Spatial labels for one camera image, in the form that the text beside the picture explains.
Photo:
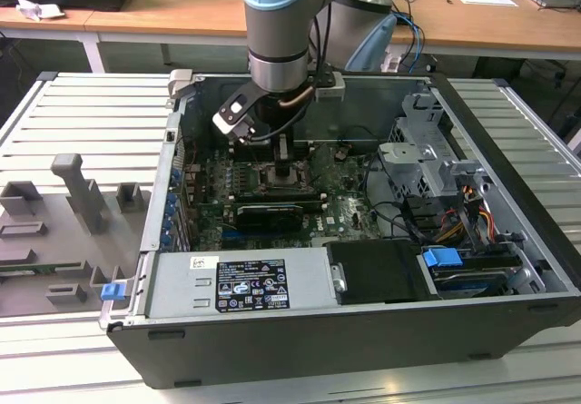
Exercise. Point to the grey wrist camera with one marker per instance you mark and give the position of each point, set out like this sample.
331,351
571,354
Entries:
331,88

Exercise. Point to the grey flat laptop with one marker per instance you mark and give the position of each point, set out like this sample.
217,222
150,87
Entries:
556,0

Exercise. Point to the green RAM stick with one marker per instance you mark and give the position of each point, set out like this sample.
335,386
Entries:
27,269

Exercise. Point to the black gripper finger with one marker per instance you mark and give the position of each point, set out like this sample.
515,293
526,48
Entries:
285,174

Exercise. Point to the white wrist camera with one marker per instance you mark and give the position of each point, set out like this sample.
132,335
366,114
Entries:
231,118

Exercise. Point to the blue expansion slot clip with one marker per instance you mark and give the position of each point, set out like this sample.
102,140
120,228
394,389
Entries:
175,177
171,205
167,229

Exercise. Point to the grey power supply unit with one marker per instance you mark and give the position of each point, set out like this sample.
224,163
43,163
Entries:
181,286

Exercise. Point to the thin metal locking lever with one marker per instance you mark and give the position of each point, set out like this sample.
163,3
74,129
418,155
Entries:
254,156

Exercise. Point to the grey parts rack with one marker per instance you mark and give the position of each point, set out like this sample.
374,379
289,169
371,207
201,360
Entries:
54,240

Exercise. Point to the black graphics card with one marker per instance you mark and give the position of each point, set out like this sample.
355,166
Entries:
268,218

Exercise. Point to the wooden office desk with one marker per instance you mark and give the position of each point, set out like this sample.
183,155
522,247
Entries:
159,9

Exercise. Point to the blue case latch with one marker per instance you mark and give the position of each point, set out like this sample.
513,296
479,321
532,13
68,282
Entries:
112,292

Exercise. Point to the white power adapter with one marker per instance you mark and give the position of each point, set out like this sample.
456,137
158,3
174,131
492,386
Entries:
391,61

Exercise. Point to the grey metal drive cage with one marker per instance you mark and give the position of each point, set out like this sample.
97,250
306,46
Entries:
417,159

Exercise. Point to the black CPU socket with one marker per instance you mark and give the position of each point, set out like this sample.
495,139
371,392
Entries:
265,180

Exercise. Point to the green motherboard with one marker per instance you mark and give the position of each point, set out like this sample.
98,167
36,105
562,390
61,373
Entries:
349,209

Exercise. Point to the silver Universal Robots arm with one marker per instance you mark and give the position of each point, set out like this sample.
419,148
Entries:
277,27

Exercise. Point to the blue disk carrier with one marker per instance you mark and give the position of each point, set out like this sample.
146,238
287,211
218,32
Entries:
440,257

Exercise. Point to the white paper sheet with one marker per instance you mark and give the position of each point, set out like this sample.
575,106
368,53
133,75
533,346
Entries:
485,0

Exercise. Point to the crumpled white paper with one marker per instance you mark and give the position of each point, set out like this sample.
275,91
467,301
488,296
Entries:
36,9

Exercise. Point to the black plastic air shroud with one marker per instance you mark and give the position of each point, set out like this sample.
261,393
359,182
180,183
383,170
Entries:
381,272

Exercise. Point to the silver CPU plate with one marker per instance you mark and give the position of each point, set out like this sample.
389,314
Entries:
302,178

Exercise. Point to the black open PC case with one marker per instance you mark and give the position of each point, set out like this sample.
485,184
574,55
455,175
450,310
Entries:
318,349

